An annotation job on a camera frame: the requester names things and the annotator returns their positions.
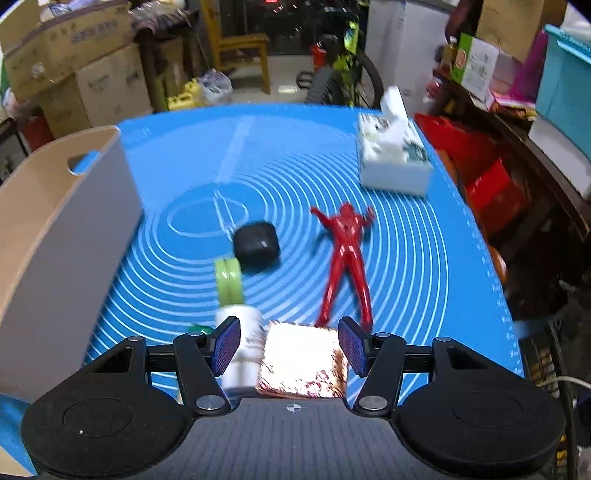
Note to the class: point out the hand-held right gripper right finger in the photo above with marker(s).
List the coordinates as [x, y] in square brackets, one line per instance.
[353, 345]

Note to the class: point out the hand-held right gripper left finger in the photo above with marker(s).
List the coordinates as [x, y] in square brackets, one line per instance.
[226, 347]

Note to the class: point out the white plastic bottle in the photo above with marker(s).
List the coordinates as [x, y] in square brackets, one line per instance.
[251, 337]

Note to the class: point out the gold red patterned box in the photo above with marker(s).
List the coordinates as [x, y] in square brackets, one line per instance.
[300, 360]

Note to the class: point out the green plastic toy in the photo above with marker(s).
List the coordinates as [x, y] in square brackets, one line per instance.
[228, 281]

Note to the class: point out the red toy figure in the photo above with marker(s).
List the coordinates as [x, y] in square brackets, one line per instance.
[348, 240]

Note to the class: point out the beige plastic storage bin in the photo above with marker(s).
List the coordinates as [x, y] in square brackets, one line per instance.
[69, 240]

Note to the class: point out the small green plastic piece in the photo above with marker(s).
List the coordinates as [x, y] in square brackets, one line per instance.
[197, 329]

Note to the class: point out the black earbud case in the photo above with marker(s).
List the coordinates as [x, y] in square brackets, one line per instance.
[256, 247]

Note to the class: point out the blue silicone mat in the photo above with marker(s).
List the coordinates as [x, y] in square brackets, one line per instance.
[415, 258]

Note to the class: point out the clear plastic clip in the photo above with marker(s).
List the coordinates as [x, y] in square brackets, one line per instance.
[225, 217]

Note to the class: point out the white tissue box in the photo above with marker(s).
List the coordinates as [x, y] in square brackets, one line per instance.
[392, 159]

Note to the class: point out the red packaging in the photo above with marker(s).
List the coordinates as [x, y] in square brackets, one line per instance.
[485, 184]

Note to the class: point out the dark wooden shelf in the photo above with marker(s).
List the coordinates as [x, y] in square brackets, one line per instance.
[545, 184]

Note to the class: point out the green black bicycle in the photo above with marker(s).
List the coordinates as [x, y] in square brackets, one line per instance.
[323, 87]

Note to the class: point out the clear plastic bag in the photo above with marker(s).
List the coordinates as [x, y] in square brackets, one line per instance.
[216, 87]

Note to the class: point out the large taped cardboard box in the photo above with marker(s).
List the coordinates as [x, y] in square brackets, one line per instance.
[113, 87]

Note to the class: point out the small brown cardboard box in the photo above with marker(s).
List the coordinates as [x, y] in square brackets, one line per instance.
[64, 108]

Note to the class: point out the dark wooden table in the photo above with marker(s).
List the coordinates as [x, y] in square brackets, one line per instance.
[147, 69]

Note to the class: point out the red bucket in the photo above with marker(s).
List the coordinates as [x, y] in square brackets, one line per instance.
[319, 55]

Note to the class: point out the wooden chair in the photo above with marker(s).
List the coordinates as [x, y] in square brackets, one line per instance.
[240, 46]

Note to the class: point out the white green printed box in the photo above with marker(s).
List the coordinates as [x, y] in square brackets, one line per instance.
[478, 64]

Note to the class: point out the pink box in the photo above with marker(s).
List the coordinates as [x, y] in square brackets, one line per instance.
[526, 78]

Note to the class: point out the teal storage box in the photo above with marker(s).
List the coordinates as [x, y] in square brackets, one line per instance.
[565, 83]

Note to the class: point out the open brown cardboard box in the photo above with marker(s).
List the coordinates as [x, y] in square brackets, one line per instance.
[55, 41]

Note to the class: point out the tall brown cardboard box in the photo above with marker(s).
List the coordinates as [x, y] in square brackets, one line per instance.
[517, 23]

